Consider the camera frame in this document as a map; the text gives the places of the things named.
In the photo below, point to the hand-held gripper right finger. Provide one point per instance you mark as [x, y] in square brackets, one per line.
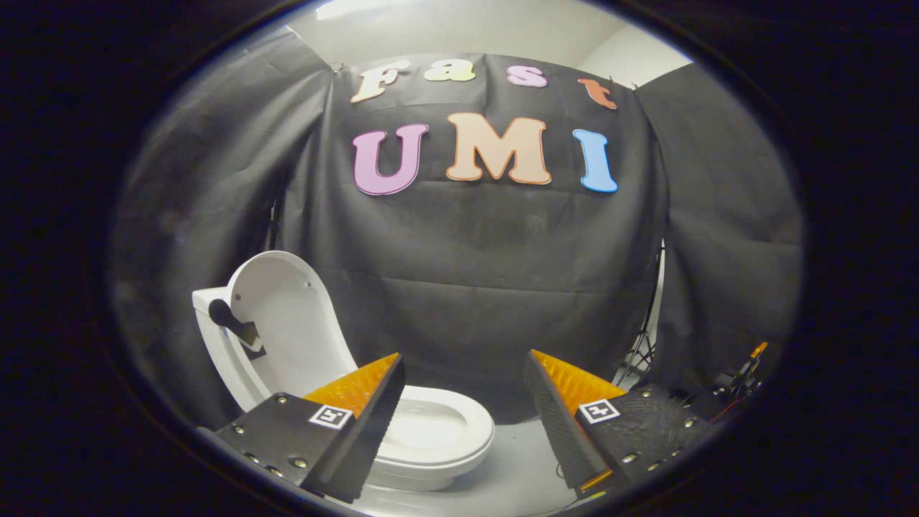
[556, 424]

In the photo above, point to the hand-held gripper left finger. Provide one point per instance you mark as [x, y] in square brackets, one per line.
[366, 434]

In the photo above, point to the white toilet lid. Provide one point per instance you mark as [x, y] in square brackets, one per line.
[294, 323]

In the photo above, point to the white toilet seat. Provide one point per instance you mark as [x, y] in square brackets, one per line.
[474, 424]

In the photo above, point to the white toilet with tank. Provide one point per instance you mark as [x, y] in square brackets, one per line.
[215, 352]

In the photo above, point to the black backdrop cloth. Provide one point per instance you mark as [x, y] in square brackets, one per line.
[467, 273]

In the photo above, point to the dark device with orange part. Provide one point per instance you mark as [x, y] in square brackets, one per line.
[732, 388]

